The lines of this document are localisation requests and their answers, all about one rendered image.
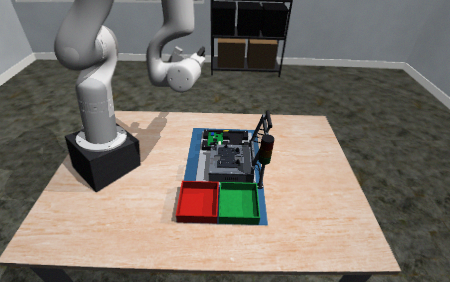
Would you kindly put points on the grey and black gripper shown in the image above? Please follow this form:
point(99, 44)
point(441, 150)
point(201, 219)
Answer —
point(199, 59)

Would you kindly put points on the red bin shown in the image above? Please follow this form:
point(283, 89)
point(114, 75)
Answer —
point(198, 202)

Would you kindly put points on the green circuit board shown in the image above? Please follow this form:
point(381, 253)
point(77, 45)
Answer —
point(215, 136)

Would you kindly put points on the green bin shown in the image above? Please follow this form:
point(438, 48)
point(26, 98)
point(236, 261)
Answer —
point(239, 203)

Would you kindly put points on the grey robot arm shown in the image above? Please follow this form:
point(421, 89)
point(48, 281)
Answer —
point(84, 44)

